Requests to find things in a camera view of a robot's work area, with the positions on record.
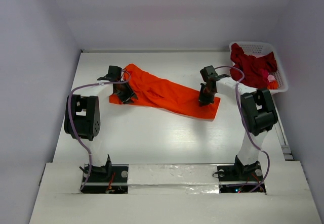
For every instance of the small orange garment in basket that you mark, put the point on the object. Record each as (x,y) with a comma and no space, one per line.
(273,85)

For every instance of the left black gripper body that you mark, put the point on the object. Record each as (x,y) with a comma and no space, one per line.
(121,90)

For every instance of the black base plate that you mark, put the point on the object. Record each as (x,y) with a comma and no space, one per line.
(113,181)
(231,179)

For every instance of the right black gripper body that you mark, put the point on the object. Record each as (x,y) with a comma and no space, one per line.
(205,96)

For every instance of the pink garment in basket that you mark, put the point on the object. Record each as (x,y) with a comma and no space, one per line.
(267,77)

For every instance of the white plastic basket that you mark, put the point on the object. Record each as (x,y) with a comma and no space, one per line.
(259,49)

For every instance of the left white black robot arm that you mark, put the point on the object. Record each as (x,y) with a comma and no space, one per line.
(83,119)

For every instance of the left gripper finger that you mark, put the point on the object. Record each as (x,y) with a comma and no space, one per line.
(126,98)
(129,90)

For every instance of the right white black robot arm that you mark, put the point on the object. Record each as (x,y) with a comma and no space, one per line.
(258,116)

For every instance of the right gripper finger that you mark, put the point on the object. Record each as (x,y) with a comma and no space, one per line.
(202,97)
(207,98)

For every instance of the orange t shirt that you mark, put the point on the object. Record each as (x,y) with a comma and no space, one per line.
(156,92)

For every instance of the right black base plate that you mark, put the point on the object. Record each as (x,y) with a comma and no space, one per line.
(231,179)

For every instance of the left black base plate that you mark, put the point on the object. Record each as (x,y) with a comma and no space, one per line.
(113,181)

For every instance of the dark red t shirt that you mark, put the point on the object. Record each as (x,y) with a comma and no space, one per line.
(250,65)

